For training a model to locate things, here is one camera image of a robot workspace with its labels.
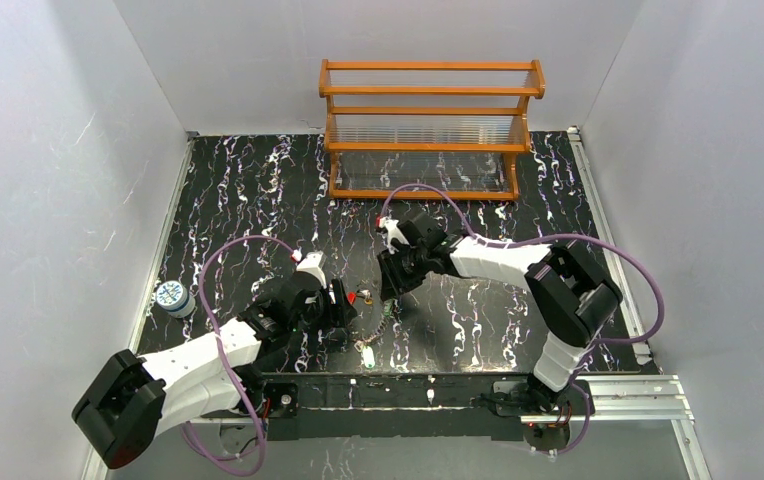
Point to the metal keyring with red handle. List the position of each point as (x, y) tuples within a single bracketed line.
[(375, 320)]

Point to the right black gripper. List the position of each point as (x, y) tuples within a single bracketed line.
[(391, 273)]

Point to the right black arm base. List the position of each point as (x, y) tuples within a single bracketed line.
[(554, 422)]

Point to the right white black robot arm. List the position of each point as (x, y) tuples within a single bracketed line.
[(572, 292)]

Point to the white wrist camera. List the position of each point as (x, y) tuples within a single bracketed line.
[(394, 238), (312, 264)]

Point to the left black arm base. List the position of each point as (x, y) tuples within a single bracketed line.
[(274, 395)]

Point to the small blue white jar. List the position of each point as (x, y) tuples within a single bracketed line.
[(175, 299)]

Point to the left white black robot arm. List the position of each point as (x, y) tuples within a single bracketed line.
[(134, 399)]

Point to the aluminium front rail frame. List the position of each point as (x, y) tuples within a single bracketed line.
[(414, 405)]

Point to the orange wooden shelf rack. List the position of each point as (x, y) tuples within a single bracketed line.
[(423, 107)]

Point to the green tag key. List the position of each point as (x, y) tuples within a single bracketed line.
[(368, 357)]

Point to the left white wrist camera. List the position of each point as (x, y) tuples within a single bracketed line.
[(312, 264)]

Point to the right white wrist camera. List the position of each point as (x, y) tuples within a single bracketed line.
[(394, 238)]

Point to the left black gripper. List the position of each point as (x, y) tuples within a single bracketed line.
[(335, 303)]

